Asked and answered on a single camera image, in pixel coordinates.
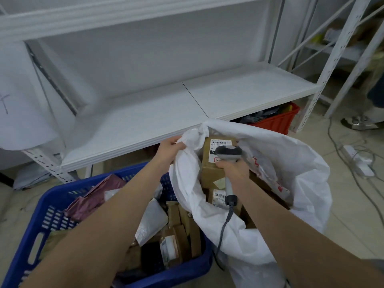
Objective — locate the white paper sign sheet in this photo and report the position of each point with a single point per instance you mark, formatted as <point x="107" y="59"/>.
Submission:
<point x="24" y="122"/>

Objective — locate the yellow packet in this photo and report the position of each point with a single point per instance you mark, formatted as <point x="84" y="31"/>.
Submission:
<point x="288" y="108"/>

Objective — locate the squat brown box glossy tape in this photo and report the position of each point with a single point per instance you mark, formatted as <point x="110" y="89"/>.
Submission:
<point x="210" y="173"/>

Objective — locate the red plastic crate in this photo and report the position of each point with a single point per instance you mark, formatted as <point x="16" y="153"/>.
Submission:
<point x="279" y="124"/>

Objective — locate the blue plastic crate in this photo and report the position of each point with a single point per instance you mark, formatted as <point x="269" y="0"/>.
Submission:
<point x="192" y="266"/>

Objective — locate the pile of parcels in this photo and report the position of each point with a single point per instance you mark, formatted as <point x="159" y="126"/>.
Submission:
<point x="180" y="245"/>

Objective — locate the pink mailer bag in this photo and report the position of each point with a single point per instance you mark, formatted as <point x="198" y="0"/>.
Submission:
<point x="90" y="200"/>

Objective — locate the white metal shelf rack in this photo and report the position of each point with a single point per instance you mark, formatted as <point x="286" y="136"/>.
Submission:
<point x="150" y="116"/>
<point x="355" y="71"/>

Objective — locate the yellow item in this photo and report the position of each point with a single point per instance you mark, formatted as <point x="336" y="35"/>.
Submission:
<point x="320" y="37"/>

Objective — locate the white woven sack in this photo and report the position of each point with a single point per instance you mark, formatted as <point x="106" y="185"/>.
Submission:
<point x="300" y="182"/>

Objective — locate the white power strip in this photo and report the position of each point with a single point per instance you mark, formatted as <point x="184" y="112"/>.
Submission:
<point x="349" y="151"/>

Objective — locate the person's left forearm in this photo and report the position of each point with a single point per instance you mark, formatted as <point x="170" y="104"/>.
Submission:
<point x="96" y="233"/>

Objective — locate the person's right forearm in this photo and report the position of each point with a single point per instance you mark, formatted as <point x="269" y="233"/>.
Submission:
<point x="300" y="242"/>

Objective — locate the person's right hand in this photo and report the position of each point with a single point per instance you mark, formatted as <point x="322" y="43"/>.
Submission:
<point x="237" y="172"/>

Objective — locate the white mailer clear edge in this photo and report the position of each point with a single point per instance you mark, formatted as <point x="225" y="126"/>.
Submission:
<point x="150" y="221"/>

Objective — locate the grey handheld barcode scanner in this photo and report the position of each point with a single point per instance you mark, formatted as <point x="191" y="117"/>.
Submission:
<point x="228" y="151"/>

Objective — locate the white red-print mailer bag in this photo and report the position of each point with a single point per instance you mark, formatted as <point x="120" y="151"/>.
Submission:
<point x="264" y="170"/>

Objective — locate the grey plastic mailer bag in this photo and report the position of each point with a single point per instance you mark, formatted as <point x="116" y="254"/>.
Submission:
<point x="33" y="176"/>

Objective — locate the person's left hand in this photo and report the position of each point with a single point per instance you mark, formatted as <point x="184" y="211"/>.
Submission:
<point x="169" y="149"/>

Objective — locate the white power adapter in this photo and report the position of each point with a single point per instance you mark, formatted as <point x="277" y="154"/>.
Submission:
<point x="363" y="162"/>

